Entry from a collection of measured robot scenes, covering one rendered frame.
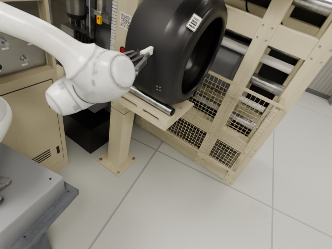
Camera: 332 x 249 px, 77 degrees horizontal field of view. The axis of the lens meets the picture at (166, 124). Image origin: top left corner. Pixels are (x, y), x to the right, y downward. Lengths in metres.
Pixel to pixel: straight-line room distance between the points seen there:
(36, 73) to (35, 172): 0.57
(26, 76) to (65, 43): 0.84
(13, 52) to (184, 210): 1.54
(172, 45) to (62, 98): 0.47
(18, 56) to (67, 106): 0.74
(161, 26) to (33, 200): 0.81
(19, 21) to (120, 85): 0.23
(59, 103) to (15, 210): 0.47
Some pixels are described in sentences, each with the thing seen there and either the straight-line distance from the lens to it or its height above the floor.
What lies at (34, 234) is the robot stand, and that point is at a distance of 1.02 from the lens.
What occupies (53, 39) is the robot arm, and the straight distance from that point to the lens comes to 0.51.
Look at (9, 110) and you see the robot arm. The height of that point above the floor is 0.93.
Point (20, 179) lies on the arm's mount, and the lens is 1.02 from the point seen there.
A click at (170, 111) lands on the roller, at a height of 0.91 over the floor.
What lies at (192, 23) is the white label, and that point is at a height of 1.37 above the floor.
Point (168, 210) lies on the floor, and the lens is 1.81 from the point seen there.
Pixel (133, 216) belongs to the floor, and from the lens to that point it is 1.74.
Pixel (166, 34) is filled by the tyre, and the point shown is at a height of 1.31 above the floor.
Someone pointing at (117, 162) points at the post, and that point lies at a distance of 1.90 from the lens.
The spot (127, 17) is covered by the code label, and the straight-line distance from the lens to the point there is 1.23.
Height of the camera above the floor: 1.57
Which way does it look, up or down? 40 degrees down
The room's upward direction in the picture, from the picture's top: 17 degrees clockwise
